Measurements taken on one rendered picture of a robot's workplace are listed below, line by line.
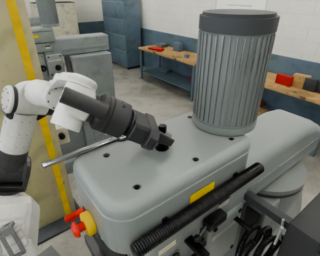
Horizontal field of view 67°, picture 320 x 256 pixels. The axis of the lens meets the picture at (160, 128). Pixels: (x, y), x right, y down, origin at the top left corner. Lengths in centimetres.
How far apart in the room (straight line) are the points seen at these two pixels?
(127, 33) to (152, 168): 738
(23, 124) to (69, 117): 31
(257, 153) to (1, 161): 85
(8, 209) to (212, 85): 73
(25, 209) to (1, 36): 149
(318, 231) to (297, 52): 442
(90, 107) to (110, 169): 16
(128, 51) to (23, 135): 722
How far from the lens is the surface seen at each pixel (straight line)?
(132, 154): 63
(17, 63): 222
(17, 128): 84
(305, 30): 497
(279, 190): 111
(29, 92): 71
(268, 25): 66
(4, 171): 93
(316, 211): 83
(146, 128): 57
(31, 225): 97
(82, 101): 51
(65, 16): 902
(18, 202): 95
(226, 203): 83
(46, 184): 275
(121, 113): 55
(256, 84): 70
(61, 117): 55
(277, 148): 101
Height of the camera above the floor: 226
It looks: 30 degrees down
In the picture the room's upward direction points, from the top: straight up
